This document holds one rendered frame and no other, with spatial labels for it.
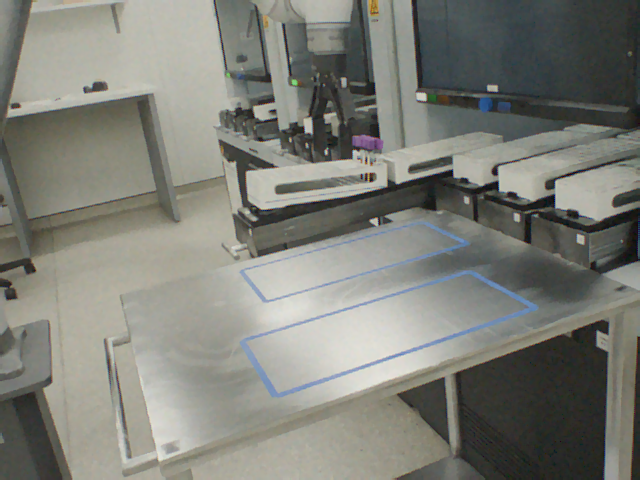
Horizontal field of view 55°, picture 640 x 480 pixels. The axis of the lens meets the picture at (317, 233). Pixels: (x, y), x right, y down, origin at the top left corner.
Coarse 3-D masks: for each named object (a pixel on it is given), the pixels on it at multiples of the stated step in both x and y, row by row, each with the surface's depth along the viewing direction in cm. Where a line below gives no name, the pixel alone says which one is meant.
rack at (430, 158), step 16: (432, 144) 148; (448, 144) 147; (464, 144) 144; (480, 144) 144; (496, 144) 146; (384, 160) 141; (400, 160) 138; (416, 160) 138; (432, 160) 152; (448, 160) 152; (400, 176) 138; (416, 176) 139
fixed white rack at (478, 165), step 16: (512, 144) 138; (528, 144) 136; (544, 144) 135; (560, 144) 134; (576, 144) 140; (464, 160) 131; (480, 160) 128; (496, 160) 128; (512, 160) 130; (464, 176) 133; (480, 176) 128; (496, 176) 129
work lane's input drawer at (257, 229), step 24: (384, 192) 136; (408, 192) 138; (432, 192) 140; (240, 216) 134; (264, 216) 132; (288, 216) 128; (312, 216) 129; (336, 216) 132; (360, 216) 134; (240, 240) 137; (264, 240) 126; (288, 240) 129
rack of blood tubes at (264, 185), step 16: (352, 160) 141; (256, 176) 128; (272, 176) 128; (288, 176) 127; (304, 176) 128; (320, 176) 130; (336, 176) 131; (352, 176) 143; (384, 176) 136; (256, 192) 128; (272, 192) 126; (288, 192) 138; (304, 192) 129; (320, 192) 131; (352, 192) 134; (272, 208) 127
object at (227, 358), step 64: (320, 256) 102; (384, 256) 98; (448, 256) 95; (512, 256) 91; (128, 320) 88; (192, 320) 85; (256, 320) 83; (320, 320) 80; (384, 320) 78; (448, 320) 76; (512, 320) 74; (576, 320) 73; (192, 384) 70; (256, 384) 68; (320, 384) 66; (384, 384) 65; (448, 384) 126; (128, 448) 67; (192, 448) 59
